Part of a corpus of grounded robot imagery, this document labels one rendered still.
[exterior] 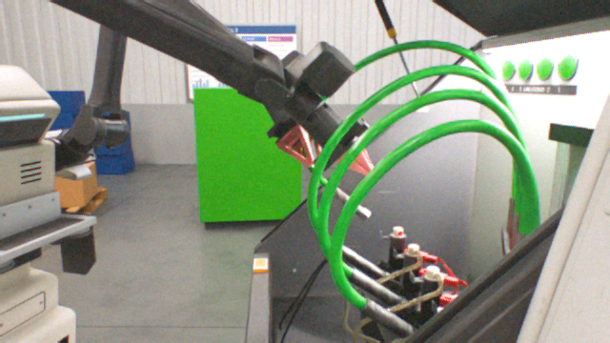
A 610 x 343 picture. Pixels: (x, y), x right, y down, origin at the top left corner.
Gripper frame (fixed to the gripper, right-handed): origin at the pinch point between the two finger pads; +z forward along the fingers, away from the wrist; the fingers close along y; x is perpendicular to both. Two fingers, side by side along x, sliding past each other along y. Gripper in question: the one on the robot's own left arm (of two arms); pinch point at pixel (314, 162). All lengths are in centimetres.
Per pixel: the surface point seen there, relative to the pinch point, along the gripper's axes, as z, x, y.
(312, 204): 12.8, -5.1, -16.8
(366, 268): 23.4, -3.5, -9.6
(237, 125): -176, 155, 206
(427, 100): 12.3, -26.6, -17.2
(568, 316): 38, -27, -29
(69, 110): -432, 417, 230
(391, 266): 23.8, -2.0, 1.1
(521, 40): 0.9, -39.8, 19.3
